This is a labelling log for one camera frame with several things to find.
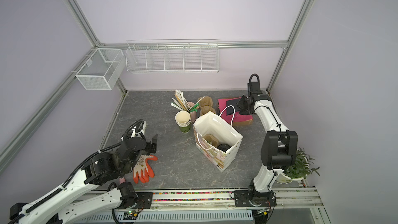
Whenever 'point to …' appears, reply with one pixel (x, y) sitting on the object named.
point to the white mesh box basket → (102, 69)
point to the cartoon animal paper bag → (211, 123)
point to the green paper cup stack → (183, 121)
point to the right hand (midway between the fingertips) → (241, 104)
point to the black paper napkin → (233, 102)
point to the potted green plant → (299, 170)
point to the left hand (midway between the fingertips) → (147, 135)
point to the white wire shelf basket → (172, 55)
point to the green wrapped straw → (194, 108)
